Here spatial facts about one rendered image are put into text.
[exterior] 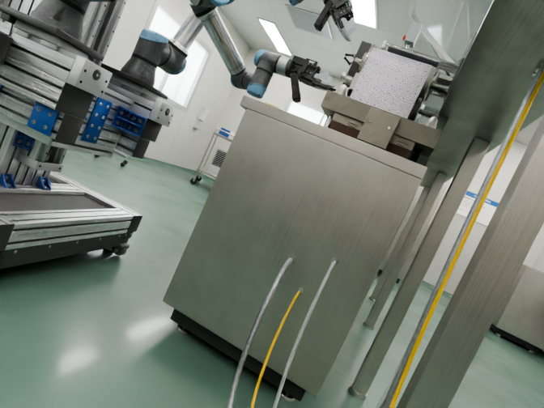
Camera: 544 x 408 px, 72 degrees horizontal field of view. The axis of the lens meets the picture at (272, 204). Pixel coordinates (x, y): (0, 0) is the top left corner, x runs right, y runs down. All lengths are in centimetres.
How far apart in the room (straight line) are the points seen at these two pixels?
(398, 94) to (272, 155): 55
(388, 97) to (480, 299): 98
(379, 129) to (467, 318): 73
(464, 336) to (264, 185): 79
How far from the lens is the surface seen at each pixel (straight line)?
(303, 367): 133
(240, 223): 131
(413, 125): 132
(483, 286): 73
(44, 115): 142
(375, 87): 156
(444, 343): 74
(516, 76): 111
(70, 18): 146
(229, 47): 169
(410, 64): 160
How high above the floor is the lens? 69
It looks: 4 degrees down
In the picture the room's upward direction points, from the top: 24 degrees clockwise
